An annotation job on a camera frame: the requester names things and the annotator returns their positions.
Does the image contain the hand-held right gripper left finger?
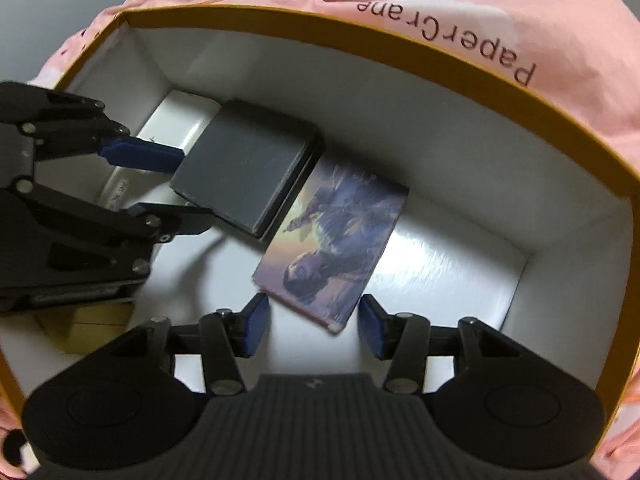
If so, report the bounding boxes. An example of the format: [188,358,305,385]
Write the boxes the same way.
[132,291,272,397]

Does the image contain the grey box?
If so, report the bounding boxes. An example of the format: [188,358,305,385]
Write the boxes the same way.
[170,100,325,240]

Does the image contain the yellow cardboard box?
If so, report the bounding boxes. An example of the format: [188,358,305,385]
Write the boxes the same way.
[0,4,640,453]

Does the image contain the white box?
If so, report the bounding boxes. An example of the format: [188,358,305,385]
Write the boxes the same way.
[97,90,223,211]

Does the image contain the gold box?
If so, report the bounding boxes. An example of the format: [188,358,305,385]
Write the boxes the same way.
[34,302,136,356]

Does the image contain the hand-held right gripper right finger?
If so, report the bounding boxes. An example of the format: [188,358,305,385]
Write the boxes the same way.
[359,294,506,395]

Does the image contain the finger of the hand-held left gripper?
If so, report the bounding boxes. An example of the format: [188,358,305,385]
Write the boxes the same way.
[15,181,216,282]
[0,82,184,186]

